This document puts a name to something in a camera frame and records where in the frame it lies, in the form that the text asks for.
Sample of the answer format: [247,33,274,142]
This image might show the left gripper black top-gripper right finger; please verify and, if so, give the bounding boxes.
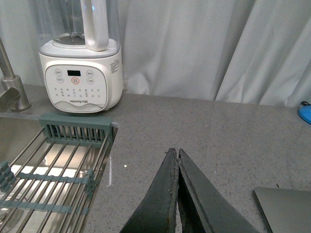
[178,149,258,233]

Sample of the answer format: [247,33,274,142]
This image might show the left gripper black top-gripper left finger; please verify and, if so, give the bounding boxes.
[121,148,179,233]

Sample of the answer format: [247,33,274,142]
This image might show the silver laptop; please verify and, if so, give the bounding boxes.
[255,187,311,233]

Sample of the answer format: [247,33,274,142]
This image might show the stainless steel sink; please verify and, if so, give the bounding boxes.
[0,113,116,233]

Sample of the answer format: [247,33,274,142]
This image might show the blue desk lamp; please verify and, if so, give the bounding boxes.
[297,101,311,124]

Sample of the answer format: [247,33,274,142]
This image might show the white curtain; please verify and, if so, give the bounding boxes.
[0,0,311,108]

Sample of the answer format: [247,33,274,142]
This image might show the white Joyoung blender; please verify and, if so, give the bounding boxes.
[32,0,123,113]

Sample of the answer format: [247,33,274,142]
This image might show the steel faucet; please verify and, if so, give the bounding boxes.
[0,40,31,113]

